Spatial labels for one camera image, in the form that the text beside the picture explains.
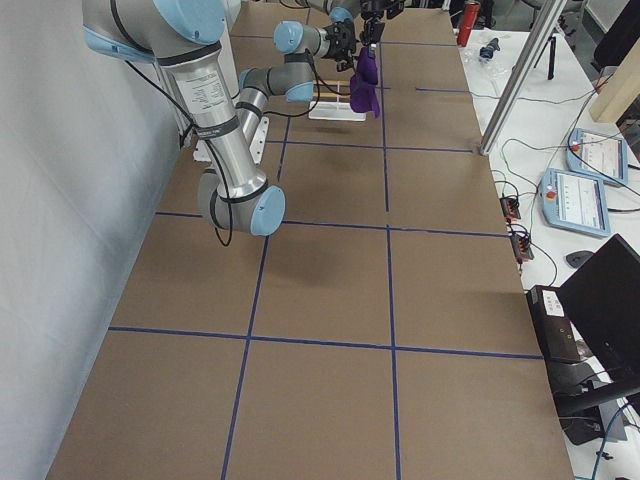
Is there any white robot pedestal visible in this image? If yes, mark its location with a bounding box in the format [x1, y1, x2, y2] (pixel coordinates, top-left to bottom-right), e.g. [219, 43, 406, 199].
[215, 1, 269, 165]

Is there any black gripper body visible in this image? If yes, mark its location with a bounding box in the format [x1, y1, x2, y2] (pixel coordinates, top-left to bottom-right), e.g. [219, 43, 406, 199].
[324, 19, 356, 70]
[359, 0, 405, 21]

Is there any black computer mouse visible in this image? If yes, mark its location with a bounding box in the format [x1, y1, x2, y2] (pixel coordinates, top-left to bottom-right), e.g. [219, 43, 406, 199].
[565, 250, 594, 269]

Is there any dark blue folded umbrella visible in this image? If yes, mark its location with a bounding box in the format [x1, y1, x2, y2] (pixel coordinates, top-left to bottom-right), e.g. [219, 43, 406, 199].
[479, 37, 500, 62]

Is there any black monitor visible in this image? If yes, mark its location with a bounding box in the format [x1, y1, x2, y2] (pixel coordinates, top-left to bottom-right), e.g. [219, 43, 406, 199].
[555, 234, 639, 417]

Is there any aluminium frame post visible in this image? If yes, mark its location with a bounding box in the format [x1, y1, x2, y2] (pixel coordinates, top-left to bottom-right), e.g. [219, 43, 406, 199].
[479, 0, 567, 156]

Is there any teach pendant tablet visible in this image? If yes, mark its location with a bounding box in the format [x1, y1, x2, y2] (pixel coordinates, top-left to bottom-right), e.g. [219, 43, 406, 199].
[566, 128, 629, 186]
[540, 168, 611, 238]

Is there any black mini computer box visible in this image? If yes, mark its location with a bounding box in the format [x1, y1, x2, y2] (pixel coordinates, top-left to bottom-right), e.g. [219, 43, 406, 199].
[526, 285, 587, 364]

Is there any near teach pendant tablet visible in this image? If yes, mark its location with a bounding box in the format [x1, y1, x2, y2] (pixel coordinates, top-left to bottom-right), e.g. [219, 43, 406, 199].
[540, 168, 611, 238]

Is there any crumpled clear plastic wrap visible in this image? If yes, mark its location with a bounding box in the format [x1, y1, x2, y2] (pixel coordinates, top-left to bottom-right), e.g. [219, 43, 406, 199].
[460, 30, 512, 92]

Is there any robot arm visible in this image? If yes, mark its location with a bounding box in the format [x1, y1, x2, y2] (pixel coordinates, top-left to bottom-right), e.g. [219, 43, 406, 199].
[273, 1, 376, 72]
[82, 1, 404, 236]

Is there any far teach pendant tablet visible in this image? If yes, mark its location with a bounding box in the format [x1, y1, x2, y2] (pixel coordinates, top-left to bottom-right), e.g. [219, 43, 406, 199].
[566, 128, 629, 186]

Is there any white towel rack with wooden bars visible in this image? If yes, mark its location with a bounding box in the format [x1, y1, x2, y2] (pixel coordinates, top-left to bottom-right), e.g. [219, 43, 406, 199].
[308, 79, 366, 122]

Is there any purple towel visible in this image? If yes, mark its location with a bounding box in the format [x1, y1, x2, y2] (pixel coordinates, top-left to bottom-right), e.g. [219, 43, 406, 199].
[349, 45, 381, 118]

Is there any wooden board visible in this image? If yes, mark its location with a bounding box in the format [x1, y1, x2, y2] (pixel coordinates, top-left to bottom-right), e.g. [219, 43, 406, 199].
[589, 14, 640, 125]

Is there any red cylinder bottle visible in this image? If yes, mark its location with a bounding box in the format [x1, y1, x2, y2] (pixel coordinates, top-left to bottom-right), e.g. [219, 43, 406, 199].
[457, 0, 481, 47]

